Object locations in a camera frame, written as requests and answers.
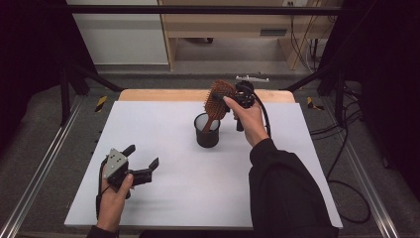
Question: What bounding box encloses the black curtain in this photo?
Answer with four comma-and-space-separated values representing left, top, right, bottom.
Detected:
0, 0, 97, 155
317, 0, 420, 201

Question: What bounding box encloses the black metal stand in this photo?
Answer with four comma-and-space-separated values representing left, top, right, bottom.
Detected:
58, 61, 125, 127
279, 61, 349, 127

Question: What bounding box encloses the person's right hand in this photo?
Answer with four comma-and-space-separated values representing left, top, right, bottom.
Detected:
222, 95, 270, 149

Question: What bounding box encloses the person's left hand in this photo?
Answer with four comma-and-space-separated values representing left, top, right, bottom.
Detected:
96, 168, 135, 233

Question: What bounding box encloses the aluminium floor rail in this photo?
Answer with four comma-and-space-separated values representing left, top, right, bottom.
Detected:
0, 94, 85, 238
342, 137, 401, 238

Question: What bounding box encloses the wooden paddle hairbrush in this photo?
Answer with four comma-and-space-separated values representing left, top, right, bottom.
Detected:
201, 79, 238, 133

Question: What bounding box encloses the black floor cable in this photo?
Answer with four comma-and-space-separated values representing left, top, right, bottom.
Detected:
309, 82, 372, 225

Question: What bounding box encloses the white table mat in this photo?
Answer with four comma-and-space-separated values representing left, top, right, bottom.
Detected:
63, 100, 344, 230

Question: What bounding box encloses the grey desk label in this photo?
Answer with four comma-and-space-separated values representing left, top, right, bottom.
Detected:
259, 28, 288, 37

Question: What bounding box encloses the black mesh pen holder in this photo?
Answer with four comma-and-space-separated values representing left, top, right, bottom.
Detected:
193, 112, 222, 149

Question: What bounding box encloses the black horizontal frame bar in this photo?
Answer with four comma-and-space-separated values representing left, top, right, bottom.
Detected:
68, 4, 343, 16

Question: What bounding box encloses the bundle of desk cables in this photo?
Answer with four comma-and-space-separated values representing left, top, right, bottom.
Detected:
288, 3, 333, 73

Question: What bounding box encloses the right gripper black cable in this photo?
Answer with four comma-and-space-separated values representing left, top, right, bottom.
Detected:
252, 91, 272, 139

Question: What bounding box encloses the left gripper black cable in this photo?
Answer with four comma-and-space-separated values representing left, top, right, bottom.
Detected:
95, 158, 111, 221

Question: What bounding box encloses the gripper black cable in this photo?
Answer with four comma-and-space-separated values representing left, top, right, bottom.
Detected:
95, 158, 111, 221
252, 91, 272, 139

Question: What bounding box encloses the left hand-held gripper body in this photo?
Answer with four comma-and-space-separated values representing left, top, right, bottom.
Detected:
102, 148, 154, 192

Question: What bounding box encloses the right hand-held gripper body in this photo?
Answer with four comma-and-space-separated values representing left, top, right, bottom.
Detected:
234, 74, 270, 133

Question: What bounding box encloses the yellow black tape marker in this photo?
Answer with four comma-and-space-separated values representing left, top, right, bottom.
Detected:
306, 96, 325, 111
94, 95, 109, 113

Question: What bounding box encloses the light wooden desk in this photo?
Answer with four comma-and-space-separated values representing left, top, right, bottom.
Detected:
157, 0, 333, 71

